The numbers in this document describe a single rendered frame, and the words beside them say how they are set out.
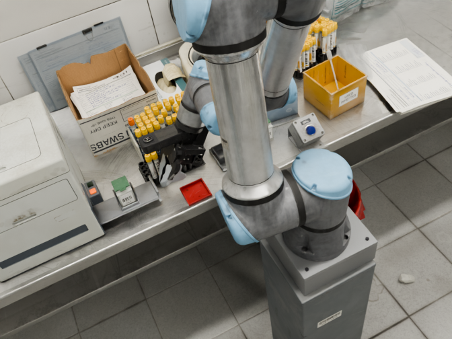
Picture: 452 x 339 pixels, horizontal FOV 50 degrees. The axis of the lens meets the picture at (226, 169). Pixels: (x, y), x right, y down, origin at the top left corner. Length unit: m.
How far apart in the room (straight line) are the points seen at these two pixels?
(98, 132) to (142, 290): 0.97
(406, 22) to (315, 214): 1.09
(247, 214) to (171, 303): 1.31
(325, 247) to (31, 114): 0.74
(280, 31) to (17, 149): 0.63
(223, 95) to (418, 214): 1.72
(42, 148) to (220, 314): 1.21
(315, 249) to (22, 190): 0.64
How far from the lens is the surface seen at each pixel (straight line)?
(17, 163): 1.14
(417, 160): 2.60
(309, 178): 0.92
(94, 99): 1.62
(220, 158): 1.34
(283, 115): 1.47
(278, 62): 0.93
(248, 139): 0.81
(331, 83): 1.60
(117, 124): 1.46
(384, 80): 1.60
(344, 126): 1.46
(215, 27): 0.71
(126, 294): 2.24
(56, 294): 2.03
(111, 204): 1.32
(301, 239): 1.05
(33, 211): 1.19
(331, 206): 0.95
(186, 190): 1.33
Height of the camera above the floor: 1.89
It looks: 48 degrees down
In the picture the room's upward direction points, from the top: 11 degrees counter-clockwise
